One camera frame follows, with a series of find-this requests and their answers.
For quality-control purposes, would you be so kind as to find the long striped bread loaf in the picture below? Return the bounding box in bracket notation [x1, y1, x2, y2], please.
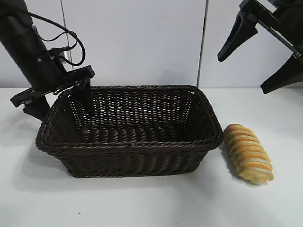
[223, 123, 275, 185]

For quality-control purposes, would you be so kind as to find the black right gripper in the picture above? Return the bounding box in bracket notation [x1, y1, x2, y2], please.
[217, 0, 303, 95]

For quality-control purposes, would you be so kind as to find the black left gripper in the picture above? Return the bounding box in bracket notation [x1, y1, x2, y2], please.
[0, 23, 95, 121]

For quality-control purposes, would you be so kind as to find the dark brown wicker basket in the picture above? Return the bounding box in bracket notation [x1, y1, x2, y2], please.
[35, 84, 224, 178]

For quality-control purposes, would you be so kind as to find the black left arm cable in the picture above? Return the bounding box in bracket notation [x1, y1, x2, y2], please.
[25, 10, 85, 67]

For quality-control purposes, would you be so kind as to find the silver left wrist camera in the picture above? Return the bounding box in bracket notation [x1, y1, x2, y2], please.
[59, 49, 71, 66]

